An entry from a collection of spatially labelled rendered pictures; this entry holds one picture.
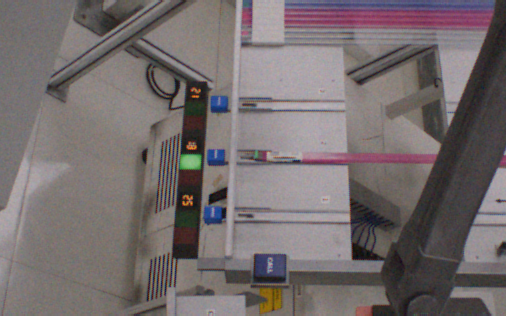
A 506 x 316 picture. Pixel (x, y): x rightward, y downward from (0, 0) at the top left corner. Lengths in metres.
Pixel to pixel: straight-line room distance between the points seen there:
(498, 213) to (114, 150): 1.16
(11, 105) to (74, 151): 0.85
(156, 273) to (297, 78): 0.70
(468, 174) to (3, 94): 0.71
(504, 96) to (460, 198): 0.12
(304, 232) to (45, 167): 0.90
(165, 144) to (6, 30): 0.89
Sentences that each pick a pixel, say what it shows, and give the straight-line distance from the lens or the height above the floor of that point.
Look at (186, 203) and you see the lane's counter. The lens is 1.29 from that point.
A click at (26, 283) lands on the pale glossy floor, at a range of 1.85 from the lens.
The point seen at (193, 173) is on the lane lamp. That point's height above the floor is 0.66.
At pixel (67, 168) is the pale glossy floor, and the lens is 2.01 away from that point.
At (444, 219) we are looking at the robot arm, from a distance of 0.82.
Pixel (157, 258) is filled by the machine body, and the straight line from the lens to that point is 1.91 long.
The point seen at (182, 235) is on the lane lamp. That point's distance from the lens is 1.26.
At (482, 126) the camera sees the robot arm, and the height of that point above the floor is 1.25.
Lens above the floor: 1.53
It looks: 37 degrees down
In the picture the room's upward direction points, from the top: 66 degrees clockwise
